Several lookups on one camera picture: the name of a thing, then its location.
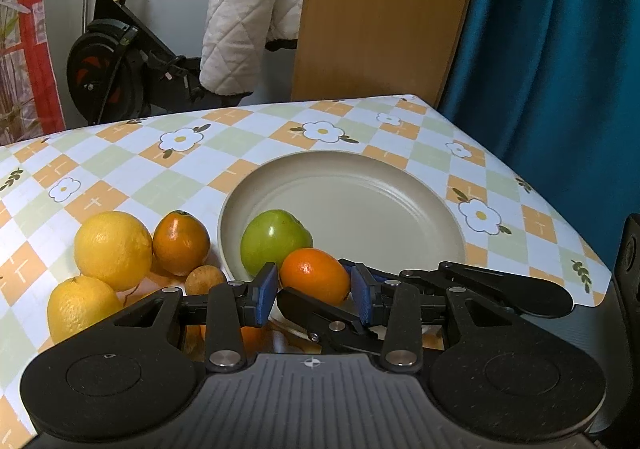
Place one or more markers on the black exercise bike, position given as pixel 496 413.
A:
pixel 107 69

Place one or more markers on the green apple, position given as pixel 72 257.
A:
pixel 272 239

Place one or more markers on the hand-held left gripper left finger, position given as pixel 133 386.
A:
pixel 266 296

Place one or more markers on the large yellow lemon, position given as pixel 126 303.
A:
pixel 112 249

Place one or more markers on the dark orange mandarin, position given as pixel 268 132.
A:
pixel 180 244

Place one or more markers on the bright orange tangerine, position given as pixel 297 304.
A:
pixel 312 274
pixel 255 339

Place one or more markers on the small brown longan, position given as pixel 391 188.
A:
pixel 205 281

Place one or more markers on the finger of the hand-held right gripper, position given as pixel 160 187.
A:
pixel 320 319
pixel 525 294

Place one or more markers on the teal curtain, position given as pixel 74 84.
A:
pixel 550 54

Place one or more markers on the red printed backdrop cloth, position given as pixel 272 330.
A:
pixel 30 29

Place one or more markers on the wooden board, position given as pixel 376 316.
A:
pixel 380 14

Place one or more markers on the white quilted blanket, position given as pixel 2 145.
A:
pixel 240 4

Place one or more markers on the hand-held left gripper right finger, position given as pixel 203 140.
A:
pixel 364 299

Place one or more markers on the small yellow lemon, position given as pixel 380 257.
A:
pixel 80 309

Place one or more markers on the checkered floral tablecloth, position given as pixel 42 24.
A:
pixel 150 164

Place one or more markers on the beige round plate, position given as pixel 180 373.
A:
pixel 360 209

